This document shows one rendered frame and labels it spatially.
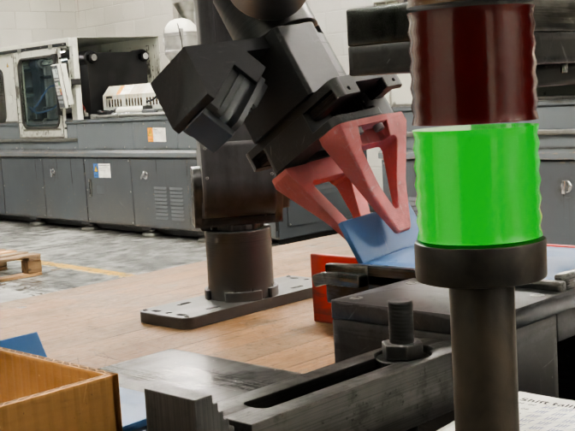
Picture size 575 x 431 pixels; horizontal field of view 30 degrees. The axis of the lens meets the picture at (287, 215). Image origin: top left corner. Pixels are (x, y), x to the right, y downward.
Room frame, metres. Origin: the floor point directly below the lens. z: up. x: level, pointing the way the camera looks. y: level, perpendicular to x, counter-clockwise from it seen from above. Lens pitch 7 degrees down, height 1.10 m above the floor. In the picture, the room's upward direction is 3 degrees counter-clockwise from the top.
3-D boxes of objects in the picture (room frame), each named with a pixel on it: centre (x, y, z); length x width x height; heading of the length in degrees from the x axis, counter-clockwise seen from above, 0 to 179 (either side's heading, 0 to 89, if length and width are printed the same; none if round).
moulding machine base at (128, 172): (9.82, 1.57, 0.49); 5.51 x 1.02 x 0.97; 42
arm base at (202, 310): (1.00, 0.05, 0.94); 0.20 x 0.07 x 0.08; 136
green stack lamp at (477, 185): (0.33, -0.06, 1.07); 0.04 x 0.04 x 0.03
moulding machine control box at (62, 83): (9.35, 1.84, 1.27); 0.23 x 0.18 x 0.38; 132
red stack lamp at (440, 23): (0.33, -0.06, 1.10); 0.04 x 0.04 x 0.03
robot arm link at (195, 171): (0.99, 0.04, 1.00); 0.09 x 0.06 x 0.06; 98
